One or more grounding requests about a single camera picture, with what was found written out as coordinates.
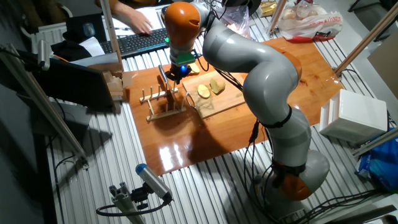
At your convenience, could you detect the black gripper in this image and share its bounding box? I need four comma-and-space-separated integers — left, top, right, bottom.
164, 63, 191, 85

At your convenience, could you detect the steel cleaver knife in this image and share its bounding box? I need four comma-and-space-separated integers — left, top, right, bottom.
157, 64, 177, 113

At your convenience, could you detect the person's forearm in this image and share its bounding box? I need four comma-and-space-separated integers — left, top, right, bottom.
95, 0, 137, 24

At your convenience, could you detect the person's bare hand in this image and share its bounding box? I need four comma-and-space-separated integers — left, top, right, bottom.
126, 11, 154, 35

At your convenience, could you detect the freshly cut potato slice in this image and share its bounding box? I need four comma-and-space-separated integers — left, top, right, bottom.
197, 83, 211, 100

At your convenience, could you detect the wooden peg dish rack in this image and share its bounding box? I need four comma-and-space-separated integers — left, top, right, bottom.
139, 80, 187, 122

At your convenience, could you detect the halved potato chunk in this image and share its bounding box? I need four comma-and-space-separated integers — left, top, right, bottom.
210, 78, 226, 95

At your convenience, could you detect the black computer keyboard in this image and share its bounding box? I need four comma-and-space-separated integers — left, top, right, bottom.
99, 27, 170, 59

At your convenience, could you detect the wooden cutting board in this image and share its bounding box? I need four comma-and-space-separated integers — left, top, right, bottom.
182, 70, 246, 120

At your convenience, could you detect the large white paper sheet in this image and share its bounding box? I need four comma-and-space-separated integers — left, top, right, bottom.
111, 6, 165, 37

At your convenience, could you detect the clear plastic bag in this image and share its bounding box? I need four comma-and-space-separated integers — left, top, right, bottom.
214, 4, 252, 40

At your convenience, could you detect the small white paper sheet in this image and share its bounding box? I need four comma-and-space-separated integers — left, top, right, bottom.
79, 36, 106, 57

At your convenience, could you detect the dark computer mouse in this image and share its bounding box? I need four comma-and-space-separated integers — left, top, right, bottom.
82, 22, 96, 38

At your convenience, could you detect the black monitor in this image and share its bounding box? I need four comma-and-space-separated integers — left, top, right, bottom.
17, 57, 116, 113

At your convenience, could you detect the black cloth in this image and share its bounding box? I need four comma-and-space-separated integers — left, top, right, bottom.
50, 39, 93, 62

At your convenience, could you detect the gold snack packet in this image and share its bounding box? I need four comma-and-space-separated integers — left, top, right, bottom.
259, 0, 279, 18

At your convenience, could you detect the white slatted rack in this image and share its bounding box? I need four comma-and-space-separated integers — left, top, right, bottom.
20, 22, 68, 57

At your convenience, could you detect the white shopping bag red print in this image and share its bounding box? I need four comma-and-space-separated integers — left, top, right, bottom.
276, 1, 344, 44

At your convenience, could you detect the white plastic box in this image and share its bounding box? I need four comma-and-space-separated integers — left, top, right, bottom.
319, 89, 389, 144

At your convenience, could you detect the brown cardboard panel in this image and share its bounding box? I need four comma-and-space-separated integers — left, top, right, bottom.
366, 30, 398, 100

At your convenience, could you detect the blue plastic bag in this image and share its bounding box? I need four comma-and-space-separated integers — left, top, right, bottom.
356, 130, 398, 192

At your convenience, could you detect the green wrist mount plate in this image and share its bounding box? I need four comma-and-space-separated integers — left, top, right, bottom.
164, 37, 197, 65

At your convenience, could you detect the aluminium frame strut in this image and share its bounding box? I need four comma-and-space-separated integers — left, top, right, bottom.
334, 1, 398, 75
267, 0, 289, 34
0, 43, 90, 170
353, 127, 398, 157
99, 0, 124, 65

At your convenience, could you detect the grey camera with blue end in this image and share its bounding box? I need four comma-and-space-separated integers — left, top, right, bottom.
135, 163, 174, 203

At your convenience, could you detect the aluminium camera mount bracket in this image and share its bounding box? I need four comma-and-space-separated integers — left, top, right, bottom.
108, 182, 147, 224

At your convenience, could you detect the small grey frame camera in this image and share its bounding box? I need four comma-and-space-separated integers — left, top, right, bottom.
36, 39, 51, 72

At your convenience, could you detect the black camera cable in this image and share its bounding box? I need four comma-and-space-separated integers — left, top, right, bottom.
95, 194, 174, 218

